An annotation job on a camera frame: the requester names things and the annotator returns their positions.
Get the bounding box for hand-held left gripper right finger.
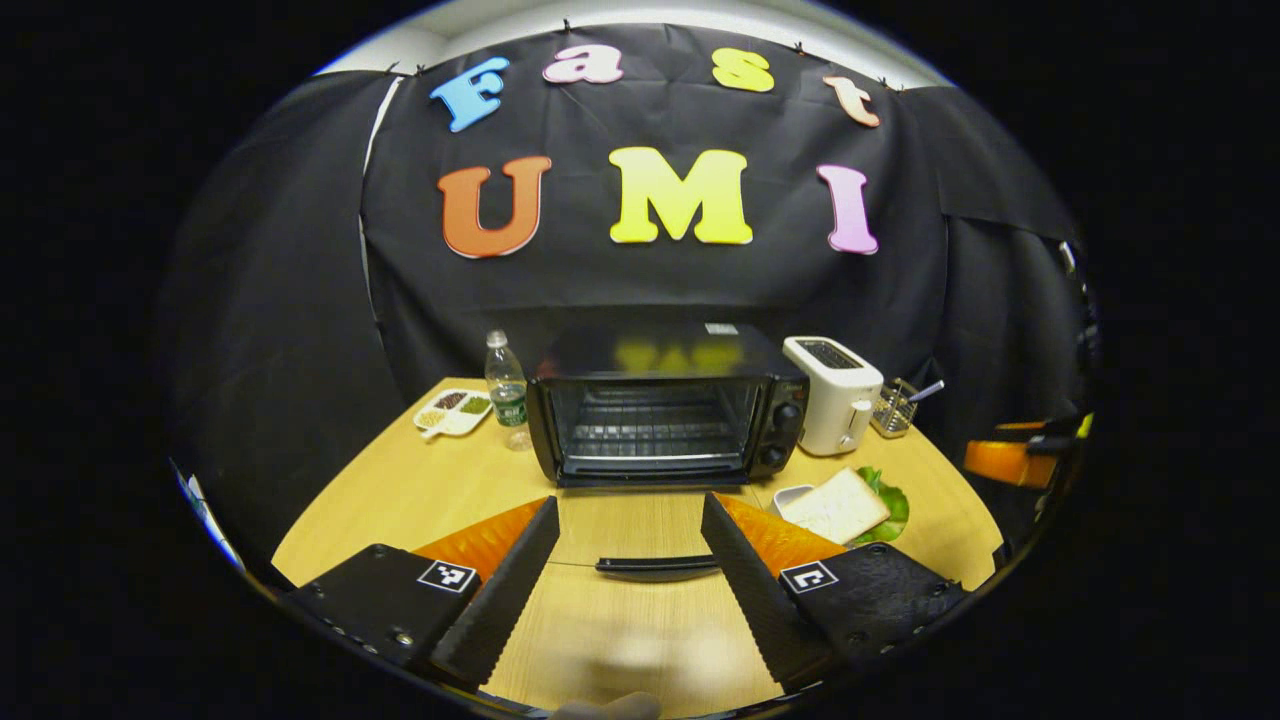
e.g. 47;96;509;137
700;491;969;693

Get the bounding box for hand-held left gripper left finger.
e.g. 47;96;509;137
285;495;561;691

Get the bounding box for toast and lettuce sandwich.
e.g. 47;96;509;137
778;465;911;548

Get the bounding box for black electric oven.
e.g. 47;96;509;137
527;322;809;584

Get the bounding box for white toaster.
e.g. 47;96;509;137
782;336;885;458

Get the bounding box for white divided grain dish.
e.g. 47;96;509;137
413;388;494;441

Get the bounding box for clear plastic water bottle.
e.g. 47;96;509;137
485;330;534;452

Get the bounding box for black backdrop cloth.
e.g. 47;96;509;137
160;22;1096;591

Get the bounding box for wire utensil holder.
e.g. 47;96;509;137
870;378;919;439

